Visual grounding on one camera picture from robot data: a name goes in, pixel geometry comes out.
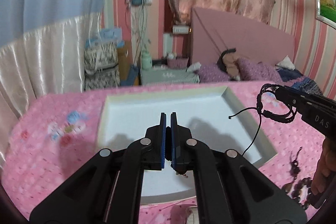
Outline black leather cord bracelet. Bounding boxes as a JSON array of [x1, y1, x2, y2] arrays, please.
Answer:
[[228, 84, 298, 158]]

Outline person's right hand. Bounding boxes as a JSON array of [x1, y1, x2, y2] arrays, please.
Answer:
[[311, 138, 336, 195]]

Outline white shallow box tray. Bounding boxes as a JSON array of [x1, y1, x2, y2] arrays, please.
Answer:
[[96, 85, 277, 205]]

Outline purple dotted pillow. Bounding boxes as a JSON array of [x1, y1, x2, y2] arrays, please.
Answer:
[[197, 57, 284, 85]]

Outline pink plastic basket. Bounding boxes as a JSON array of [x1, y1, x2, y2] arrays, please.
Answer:
[[167, 57, 189, 69]]

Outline green thermos bottle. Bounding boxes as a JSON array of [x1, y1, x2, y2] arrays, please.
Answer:
[[141, 51, 153, 70]]

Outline brown plush toy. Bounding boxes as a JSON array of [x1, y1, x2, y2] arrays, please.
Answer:
[[217, 48, 241, 81]]

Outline black white patterned tote bag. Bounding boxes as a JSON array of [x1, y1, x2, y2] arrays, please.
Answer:
[[84, 41, 121, 91]]

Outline pink floral bed sheet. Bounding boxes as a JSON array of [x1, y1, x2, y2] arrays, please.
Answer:
[[1, 81, 325, 218]]

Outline white power strip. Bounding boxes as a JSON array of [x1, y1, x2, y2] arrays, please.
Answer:
[[172, 25, 190, 35]]

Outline blue gift bag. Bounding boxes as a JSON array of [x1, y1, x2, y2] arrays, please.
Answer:
[[85, 27, 125, 48]]

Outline pink bed headboard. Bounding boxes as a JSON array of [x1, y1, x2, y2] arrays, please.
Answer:
[[190, 7, 294, 65]]

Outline blue and cream curtain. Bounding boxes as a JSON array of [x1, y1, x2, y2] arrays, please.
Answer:
[[0, 0, 111, 119]]

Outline dark beaded bracelet on bed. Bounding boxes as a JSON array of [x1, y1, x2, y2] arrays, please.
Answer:
[[281, 147, 316, 210]]

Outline framed wall picture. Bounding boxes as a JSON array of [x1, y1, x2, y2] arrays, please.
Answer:
[[315, 0, 336, 29]]

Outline white charging cables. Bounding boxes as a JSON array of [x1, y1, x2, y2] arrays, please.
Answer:
[[129, 4, 152, 59]]

